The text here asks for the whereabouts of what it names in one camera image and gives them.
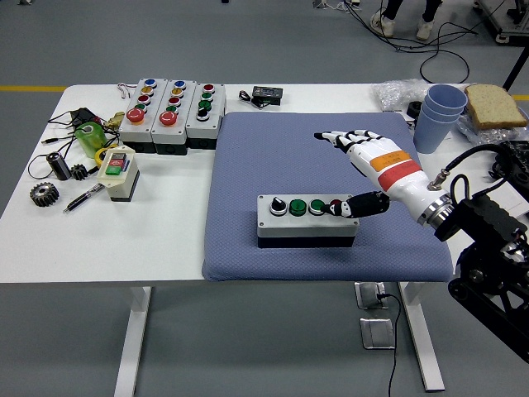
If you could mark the blue plastic cup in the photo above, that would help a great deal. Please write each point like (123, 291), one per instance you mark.
(442, 116)
(432, 136)
(448, 97)

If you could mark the grey five-button emergency-stop box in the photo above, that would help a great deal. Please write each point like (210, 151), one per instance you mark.
(134, 132)
(167, 134)

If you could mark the blue-grey padded mat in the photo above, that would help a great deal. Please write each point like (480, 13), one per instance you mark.
(289, 157)

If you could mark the metal floor outlet box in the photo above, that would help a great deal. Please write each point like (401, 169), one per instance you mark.
(377, 333)
(368, 295)

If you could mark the person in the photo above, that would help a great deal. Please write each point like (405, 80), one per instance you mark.
(384, 25)

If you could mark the black digital panel meter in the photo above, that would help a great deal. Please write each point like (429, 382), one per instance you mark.
(268, 94)

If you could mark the clear bag of parts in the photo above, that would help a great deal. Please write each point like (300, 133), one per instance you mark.
(487, 136)
(396, 93)

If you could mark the slice of bread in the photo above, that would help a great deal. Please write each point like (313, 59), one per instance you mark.
(494, 105)

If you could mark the aluminium frame cart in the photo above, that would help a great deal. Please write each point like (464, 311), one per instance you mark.
(506, 25)

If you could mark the yellow tape roll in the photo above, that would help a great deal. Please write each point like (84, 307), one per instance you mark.
(99, 156)

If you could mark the black machine part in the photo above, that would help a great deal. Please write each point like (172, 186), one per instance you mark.
(518, 165)

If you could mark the white table leg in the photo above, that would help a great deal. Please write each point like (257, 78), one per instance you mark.
(132, 339)
(421, 331)

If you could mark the large black gear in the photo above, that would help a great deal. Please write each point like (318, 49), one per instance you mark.
(43, 195)

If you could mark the black cylindrical capacitor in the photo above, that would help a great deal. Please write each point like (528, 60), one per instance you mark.
(60, 167)

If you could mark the brass pipe fitting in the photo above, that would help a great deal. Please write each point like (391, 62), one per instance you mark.
(113, 121)

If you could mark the cream red-green switch box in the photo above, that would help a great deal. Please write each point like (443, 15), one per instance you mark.
(120, 186)

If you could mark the black silver pen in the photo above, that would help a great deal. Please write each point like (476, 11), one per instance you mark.
(82, 199)

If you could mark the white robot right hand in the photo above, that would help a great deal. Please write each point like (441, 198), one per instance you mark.
(388, 165)

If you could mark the green cylindrical battery pack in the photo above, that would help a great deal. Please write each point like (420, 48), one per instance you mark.
(91, 140)

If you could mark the grey four-button selector box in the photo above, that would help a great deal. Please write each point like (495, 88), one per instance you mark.
(200, 130)

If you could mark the small black gear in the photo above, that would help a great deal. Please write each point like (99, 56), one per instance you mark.
(78, 173)

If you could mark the grey four-button control box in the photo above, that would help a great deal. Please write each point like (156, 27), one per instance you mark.
(289, 231)

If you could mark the black slanted pole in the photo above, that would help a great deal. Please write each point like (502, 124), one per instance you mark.
(516, 66)

